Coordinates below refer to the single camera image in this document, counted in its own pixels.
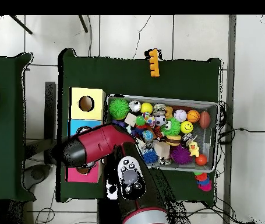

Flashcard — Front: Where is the orange plastic comb toy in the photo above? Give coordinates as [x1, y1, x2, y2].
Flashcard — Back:
[144, 48, 161, 78]

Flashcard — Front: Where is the clear mesh bin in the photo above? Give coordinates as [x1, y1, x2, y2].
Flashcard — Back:
[103, 94, 219, 173]

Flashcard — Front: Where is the dark green tablecloth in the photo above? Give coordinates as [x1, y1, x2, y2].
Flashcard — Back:
[57, 48, 222, 206]
[0, 52, 34, 202]

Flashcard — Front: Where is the plain wooden cube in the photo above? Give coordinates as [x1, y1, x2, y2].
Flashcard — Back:
[153, 141, 171, 159]

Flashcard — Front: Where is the yellow smiley ball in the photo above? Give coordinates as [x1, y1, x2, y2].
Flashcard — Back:
[180, 121, 193, 134]

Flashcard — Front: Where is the black can with silver top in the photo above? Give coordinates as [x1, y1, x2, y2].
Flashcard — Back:
[182, 133, 196, 143]

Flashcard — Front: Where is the toy hamburger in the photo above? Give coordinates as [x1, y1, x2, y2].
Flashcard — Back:
[165, 135, 182, 148]

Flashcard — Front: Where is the small orange basketball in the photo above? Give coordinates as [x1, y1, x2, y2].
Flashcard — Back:
[186, 109, 201, 124]

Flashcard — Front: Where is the black floor cable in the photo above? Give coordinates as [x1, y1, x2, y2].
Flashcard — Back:
[218, 125, 265, 138]

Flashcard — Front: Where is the purple spiky toy with eyes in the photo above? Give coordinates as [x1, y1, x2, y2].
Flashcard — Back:
[170, 145, 193, 166]

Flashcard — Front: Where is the wooden box with three holes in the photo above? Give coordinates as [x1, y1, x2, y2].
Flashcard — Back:
[66, 86, 107, 184]

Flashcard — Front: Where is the green spiky ball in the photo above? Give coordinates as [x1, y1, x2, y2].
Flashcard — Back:
[161, 117, 182, 138]
[108, 97, 130, 121]

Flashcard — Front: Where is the black tripod leg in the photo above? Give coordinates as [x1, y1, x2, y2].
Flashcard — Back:
[8, 15, 33, 35]
[78, 15, 89, 33]

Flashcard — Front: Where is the white baseball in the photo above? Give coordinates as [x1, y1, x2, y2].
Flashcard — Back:
[174, 109, 188, 123]

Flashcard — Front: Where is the grey floor strip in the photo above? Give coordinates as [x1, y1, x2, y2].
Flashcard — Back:
[227, 15, 238, 157]

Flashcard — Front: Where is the yellow duck toy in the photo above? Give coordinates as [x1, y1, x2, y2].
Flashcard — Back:
[186, 139, 201, 159]

